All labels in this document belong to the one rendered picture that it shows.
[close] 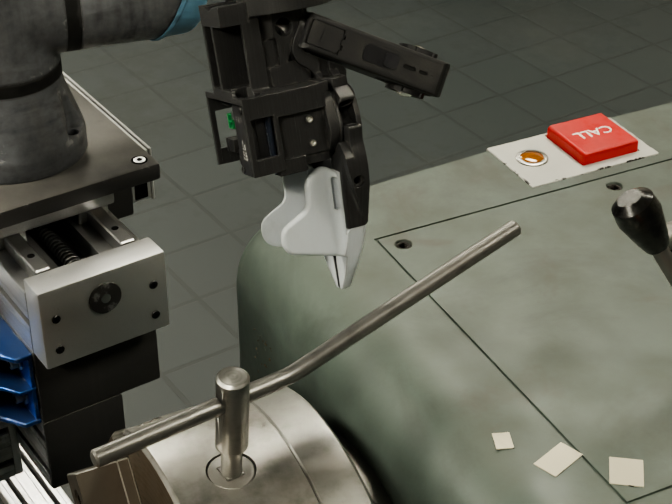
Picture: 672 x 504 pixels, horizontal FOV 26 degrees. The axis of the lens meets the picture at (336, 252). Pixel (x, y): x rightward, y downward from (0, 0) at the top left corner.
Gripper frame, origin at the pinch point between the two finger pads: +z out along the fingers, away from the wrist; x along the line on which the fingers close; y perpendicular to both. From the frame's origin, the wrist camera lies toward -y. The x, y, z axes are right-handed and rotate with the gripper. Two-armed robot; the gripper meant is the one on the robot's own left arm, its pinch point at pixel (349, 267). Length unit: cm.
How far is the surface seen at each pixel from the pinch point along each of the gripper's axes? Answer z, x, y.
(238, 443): 7.8, 5.7, 12.1
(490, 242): -0.6, 5.3, -8.5
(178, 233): 55, -239, -59
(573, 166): 1.5, -16.0, -29.4
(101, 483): 12.5, -6.0, 19.1
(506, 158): 0.2, -19.6, -24.9
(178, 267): 59, -226, -53
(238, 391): 3.6, 7.6, 12.1
